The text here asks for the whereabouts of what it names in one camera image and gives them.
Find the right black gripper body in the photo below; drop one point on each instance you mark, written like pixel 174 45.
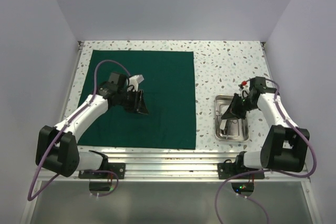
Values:
pixel 240 105

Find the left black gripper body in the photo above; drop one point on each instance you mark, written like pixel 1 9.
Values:
pixel 129 100

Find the steel forceps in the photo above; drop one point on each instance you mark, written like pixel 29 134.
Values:
pixel 233 130

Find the white packet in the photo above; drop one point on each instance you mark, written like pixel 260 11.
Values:
pixel 223 126

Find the stainless steel tray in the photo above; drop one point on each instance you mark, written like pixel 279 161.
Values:
pixel 242 124

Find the green surgical cloth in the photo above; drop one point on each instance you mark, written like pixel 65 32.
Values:
pixel 169 95

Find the steel surgical scissors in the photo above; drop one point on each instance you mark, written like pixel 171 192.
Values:
pixel 219 111

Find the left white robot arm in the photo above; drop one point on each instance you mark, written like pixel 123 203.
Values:
pixel 57 148

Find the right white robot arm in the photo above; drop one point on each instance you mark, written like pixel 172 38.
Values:
pixel 286 144

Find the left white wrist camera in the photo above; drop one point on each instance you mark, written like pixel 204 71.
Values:
pixel 135 80

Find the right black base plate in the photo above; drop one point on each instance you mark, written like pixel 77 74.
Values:
pixel 231 172

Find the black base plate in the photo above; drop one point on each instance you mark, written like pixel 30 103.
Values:
pixel 111 170
pixel 231 172

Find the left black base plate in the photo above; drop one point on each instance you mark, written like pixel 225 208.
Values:
pixel 111 170

